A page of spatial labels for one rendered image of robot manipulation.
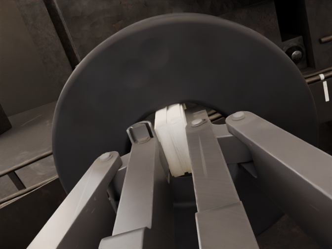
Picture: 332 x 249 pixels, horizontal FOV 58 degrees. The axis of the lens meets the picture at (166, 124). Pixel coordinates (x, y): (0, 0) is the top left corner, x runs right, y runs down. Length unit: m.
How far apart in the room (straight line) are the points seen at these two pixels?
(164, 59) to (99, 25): 0.59
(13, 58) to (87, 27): 6.83
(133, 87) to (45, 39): 3.21
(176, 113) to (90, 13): 0.61
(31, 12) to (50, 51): 0.40
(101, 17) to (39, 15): 2.64
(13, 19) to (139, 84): 7.30
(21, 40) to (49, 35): 4.09
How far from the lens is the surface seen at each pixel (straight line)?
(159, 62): 0.15
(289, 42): 0.76
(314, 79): 0.65
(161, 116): 0.15
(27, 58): 7.42
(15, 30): 7.45
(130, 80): 0.16
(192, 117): 0.16
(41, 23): 3.36
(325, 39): 0.73
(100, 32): 0.74
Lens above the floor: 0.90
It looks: 18 degrees down
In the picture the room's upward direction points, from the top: 19 degrees counter-clockwise
